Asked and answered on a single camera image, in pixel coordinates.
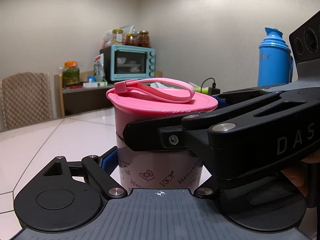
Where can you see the blue thermos flask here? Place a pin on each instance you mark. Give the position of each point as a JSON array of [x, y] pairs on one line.
[[275, 60]]

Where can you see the green white snack packet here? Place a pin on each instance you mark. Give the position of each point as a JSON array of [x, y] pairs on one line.
[[98, 68]]

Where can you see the green tissue pack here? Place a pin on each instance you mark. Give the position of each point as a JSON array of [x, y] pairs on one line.
[[199, 89]]

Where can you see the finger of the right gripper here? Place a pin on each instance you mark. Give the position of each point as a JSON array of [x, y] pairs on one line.
[[168, 133], [231, 98]]

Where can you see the red chili jar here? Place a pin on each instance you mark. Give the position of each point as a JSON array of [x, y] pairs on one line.
[[144, 39], [131, 40]]

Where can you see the quilted beige chair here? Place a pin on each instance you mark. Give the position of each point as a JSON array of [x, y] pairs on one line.
[[25, 99]]

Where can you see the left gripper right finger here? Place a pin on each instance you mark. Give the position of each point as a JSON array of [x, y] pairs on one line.
[[209, 186]]

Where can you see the pale contents jar gold lid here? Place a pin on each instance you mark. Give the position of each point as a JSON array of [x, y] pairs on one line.
[[117, 37]]

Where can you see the teal toaster oven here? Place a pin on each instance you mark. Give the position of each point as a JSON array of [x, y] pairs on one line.
[[123, 62]]

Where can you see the person right hand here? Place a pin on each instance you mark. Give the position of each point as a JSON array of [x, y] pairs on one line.
[[297, 177]]

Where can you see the green pickle jar orange lid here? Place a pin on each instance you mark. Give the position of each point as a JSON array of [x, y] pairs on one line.
[[70, 73]]

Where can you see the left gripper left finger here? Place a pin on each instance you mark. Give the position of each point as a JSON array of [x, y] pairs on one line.
[[98, 170]]

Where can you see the black charger with cable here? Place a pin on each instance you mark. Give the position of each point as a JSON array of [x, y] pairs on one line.
[[212, 90]]

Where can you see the white medicine box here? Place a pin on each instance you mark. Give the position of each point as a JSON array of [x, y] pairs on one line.
[[94, 84]]

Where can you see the pink Hello Kitty bottle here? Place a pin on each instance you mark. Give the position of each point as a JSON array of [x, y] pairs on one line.
[[173, 169]]

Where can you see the pink bottle cap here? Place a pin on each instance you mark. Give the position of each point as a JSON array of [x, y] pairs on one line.
[[137, 100]]

